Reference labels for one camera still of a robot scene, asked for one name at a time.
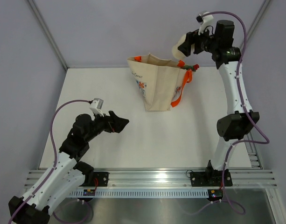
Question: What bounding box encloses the aluminium mounting rail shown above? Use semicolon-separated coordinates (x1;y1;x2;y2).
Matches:
23;168;278;189

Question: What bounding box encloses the slotted white cable duct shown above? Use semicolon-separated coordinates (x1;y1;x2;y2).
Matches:
68;189;209;198

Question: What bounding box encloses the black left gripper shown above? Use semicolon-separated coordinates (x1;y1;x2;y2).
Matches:
84;109;128;143

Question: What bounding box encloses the beige canvas tote bag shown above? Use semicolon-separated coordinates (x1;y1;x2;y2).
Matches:
127;54;194;111

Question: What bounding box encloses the aluminium frame post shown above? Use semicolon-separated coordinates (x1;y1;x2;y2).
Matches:
228;0;273;51
25;0;69;71

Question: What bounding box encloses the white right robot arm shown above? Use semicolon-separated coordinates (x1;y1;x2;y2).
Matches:
172;20;259;187

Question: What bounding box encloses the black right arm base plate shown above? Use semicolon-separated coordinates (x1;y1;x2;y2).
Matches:
189;169;233;187

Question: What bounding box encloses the right aluminium frame post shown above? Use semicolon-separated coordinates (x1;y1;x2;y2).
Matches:
228;0;273;51

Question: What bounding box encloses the cream pump lotion bottle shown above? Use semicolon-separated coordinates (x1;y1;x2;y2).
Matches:
172;34;195;60

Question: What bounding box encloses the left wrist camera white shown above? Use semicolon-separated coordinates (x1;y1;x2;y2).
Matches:
90;98;104;117

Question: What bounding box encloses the right side aluminium rail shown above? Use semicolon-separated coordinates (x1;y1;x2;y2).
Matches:
223;66;265;169

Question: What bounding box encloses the green Fairy dish soap bottle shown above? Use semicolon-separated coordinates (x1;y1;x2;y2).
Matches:
182;64;200;72

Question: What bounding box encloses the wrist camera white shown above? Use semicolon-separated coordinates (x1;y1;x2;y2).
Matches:
90;98;104;117
196;11;214;35

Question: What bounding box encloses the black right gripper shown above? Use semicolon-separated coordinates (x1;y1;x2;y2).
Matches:
178;23;219;57

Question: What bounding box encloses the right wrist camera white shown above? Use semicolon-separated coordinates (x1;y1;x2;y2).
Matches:
196;11;214;35

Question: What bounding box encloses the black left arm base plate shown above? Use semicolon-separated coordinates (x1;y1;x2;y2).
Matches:
81;171;109;187

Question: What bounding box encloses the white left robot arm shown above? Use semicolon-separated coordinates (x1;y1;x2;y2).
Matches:
8;111;129;224

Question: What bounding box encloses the left aluminium frame post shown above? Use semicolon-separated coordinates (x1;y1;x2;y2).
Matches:
25;0;69;71

